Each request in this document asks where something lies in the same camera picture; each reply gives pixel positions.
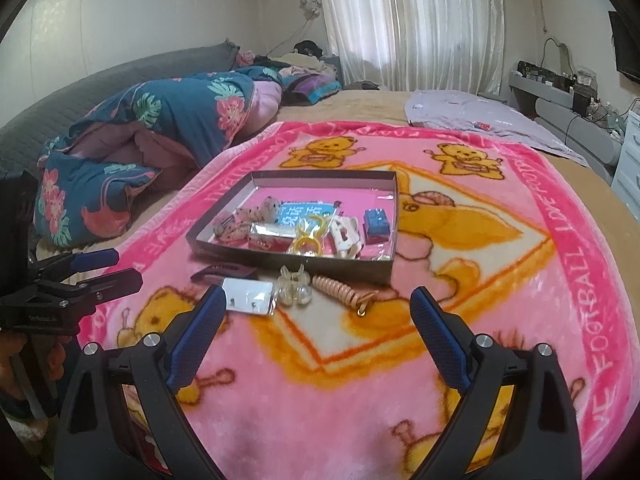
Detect person's left hand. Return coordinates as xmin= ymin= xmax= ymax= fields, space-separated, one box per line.
xmin=0 ymin=332 xmax=68 ymax=413

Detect beige dotted bow hair tie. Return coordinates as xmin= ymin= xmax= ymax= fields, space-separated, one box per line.
xmin=214 ymin=196 xmax=282 ymax=244

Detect white hair claw clip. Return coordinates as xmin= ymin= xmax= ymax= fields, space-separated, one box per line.
xmin=329 ymin=214 xmax=365 ymax=261

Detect black flat television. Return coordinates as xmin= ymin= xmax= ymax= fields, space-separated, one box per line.
xmin=608 ymin=10 xmax=640 ymax=81

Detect cluttered electronic devices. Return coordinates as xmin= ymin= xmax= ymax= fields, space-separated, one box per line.
xmin=517 ymin=60 xmax=598 ymax=111

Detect dark blue floral quilt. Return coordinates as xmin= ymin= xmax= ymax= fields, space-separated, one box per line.
xmin=32 ymin=71 xmax=286 ymax=248

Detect grey shallow cardboard box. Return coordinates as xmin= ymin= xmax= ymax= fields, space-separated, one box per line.
xmin=186 ymin=170 xmax=401 ymax=287

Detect small blue box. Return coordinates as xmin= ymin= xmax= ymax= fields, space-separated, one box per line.
xmin=362 ymin=208 xmax=394 ymax=239

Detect dark maroon hair clip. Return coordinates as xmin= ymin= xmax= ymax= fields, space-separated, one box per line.
xmin=191 ymin=263 xmax=261 ymax=283

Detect purple striped cloth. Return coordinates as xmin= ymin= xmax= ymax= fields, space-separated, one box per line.
xmin=282 ymin=72 xmax=342 ymax=106

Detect white sheer curtain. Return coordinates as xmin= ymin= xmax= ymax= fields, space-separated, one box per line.
xmin=312 ymin=0 xmax=506 ymax=93

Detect lilac cloth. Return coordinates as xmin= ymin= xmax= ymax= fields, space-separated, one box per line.
xmin=405 ymin=90 xmax=591 ymax=166

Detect pink bear printed blanket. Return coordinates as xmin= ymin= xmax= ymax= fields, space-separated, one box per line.
xmin=80 ymin=121 xmax=640 ymax=480

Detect grey shelf unit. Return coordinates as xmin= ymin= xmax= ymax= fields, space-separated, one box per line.
xmin=509 ymin=70 xmax=623 ymax=171

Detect yellow rings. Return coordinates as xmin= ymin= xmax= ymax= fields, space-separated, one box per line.
xmin=286 ymin=214 xmax=335 ymax=259

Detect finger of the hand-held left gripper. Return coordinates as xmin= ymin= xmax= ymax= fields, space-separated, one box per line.
xmin=37 ymin=267 xmax=144 ymax=311
xmin=30 ymin=249 xmax=121 ymax=283

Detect pink coil hair tie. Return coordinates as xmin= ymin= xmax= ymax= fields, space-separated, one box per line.
xmin=312 ymin=274 xmax=372 ymax=317

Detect red floral cloth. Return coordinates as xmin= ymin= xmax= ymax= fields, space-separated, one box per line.
xmin=122 ymin=430 xmax=163 ymax=466

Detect clear packet with white card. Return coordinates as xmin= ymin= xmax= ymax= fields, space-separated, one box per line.
xmin=248 ymin=221 xmax=301 ymax=250

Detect white earring card in bag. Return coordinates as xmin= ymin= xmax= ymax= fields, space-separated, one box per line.
xmin=220 ymin=278 xmax=277 ymax=317

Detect clear plastic hair claw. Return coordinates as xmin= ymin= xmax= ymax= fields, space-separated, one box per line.
xmin=276 ymin=265 xmax=315 ymax=307

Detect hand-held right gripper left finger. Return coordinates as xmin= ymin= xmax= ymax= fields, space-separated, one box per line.
xmin=52 ymin=284 xmax=228 ymax=480

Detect tan bed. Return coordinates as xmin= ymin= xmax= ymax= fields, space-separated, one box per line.
xmin=30 ymin=87 xmax=640 ymax=281

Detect grey padded headboard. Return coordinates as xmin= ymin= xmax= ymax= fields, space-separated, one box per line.
xmin=0 ymin=42 xmax=238 ymax=176

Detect white drawer cabinet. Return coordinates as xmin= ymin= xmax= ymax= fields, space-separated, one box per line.
xmin=611 ymin=110 xmax=640 ymax=206

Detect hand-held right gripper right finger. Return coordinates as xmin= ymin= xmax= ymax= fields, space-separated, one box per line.
xmin=410 ymin=285 xmax=593 ymax=480

